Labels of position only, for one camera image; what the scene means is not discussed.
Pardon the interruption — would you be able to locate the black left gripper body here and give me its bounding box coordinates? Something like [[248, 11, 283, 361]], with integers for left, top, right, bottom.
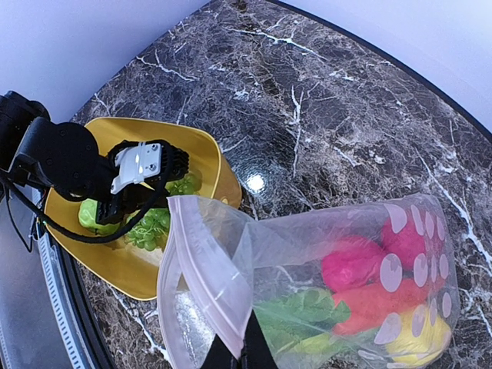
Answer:
[[95, 184, 154, 225]]

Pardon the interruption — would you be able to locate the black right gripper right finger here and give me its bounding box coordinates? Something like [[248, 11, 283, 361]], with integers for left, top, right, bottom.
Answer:
[[240, 311, 278, 369]]

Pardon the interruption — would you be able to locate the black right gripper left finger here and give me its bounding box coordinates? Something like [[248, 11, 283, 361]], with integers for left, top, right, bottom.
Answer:
[[201, 335, 241, 369]]

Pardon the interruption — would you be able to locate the green grape bunch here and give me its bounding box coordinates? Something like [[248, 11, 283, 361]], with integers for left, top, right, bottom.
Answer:
[[125, 172, 202, 251]]

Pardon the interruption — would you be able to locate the yellow plastic basket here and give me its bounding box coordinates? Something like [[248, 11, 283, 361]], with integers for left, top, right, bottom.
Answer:
[[47, 117, 242, 301]]

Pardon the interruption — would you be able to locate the green bumpy cucumber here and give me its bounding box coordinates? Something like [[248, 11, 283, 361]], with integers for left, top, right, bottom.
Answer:
[[286, 333, 357, 357]]

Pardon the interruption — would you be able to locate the green leafy vegetable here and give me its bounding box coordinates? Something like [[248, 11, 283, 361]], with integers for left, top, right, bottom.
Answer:
[[254, 288, 351, 355]]

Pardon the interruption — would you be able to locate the orange carrot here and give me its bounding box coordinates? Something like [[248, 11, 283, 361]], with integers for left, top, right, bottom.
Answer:
[[332, 279, 434, 336]]

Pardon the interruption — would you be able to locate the red tomato front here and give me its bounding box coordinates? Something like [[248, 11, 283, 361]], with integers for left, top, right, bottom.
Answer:
[[321, 236, 385, 292]]

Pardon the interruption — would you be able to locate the clear zip top bag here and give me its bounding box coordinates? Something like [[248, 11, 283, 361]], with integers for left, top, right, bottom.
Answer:
[[157, 194, 460, 368]]

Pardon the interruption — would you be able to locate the yellow lemon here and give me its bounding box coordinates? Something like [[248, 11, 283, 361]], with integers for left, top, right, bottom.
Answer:
[[385, 307, 452, 368]]

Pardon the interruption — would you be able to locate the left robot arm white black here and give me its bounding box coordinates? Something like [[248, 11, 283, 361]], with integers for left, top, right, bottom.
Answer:
[[1, 91, 153, 224]]

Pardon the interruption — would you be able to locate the green chayote front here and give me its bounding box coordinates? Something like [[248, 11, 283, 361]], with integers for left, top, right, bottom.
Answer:
[[78, 199, 120, 236]]

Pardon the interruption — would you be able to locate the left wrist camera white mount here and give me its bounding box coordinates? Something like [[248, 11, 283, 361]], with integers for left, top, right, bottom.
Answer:
[[106, 138, 191, 195]]

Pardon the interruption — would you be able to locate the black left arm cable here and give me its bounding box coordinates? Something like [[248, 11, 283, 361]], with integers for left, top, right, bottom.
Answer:
[[0, 168, 170, 245]]

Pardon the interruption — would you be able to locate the white slotted cable duct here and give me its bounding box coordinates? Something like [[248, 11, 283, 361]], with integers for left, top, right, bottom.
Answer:
[[38, 231, 95, 368]]

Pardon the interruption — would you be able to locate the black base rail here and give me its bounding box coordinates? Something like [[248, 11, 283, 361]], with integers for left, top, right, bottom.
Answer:
[[55, 245, 116, 368]]

